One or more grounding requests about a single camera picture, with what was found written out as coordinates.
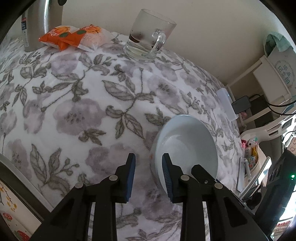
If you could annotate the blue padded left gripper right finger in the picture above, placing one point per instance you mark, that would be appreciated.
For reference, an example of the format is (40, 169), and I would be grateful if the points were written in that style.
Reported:
(227, 215)

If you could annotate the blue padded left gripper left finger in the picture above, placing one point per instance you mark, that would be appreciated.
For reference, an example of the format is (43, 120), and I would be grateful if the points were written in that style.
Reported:
(70, 218)

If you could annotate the light blue ceramic bowl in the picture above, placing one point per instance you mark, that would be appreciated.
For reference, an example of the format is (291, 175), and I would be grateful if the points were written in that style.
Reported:
(188, 142)

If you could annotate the white lattice plastic shelf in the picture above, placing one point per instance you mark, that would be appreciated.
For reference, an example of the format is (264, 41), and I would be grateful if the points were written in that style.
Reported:
(275, 91)

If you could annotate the black power adapter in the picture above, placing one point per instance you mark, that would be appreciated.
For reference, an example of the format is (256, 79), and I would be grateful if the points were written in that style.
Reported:
(241, 105)

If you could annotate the white power strip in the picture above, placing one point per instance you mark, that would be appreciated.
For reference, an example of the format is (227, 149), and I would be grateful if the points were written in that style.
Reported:
(226, 102)

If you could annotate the grey floral tablecloth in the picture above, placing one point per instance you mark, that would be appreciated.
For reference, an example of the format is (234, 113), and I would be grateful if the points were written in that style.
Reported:
(73, 116)

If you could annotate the grey printed bag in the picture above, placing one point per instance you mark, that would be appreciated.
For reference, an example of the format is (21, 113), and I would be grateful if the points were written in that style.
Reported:
(285, 64)

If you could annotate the teal cloth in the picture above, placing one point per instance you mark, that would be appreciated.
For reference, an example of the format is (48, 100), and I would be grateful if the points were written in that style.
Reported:
(275, 40)

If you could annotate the orange snack packet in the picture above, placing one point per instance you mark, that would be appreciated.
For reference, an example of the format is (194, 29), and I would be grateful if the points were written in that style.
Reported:
(88, 38)

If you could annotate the clear glass mug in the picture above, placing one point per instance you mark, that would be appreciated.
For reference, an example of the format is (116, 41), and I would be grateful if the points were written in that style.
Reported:
(148, 35)

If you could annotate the stainless steel thermos jug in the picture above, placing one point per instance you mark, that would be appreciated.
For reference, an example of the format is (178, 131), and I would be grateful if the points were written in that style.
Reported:
(39, 19)

